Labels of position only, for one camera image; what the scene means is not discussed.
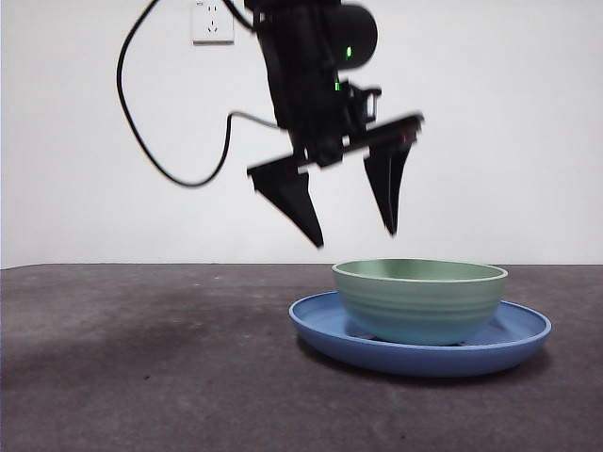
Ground white wall socket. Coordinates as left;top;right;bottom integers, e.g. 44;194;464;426
191;0;236;46

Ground blue plate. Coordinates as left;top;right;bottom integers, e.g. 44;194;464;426
288;290;552;378

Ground long black cable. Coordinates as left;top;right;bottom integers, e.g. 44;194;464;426
116;0;284;188

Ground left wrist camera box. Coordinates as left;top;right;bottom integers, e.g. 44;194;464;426
347;83;383;131

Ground short black cable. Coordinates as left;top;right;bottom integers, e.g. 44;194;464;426
223;0;260;35

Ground green ribbed bowl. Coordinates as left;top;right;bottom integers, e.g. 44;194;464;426
331;258;510;346

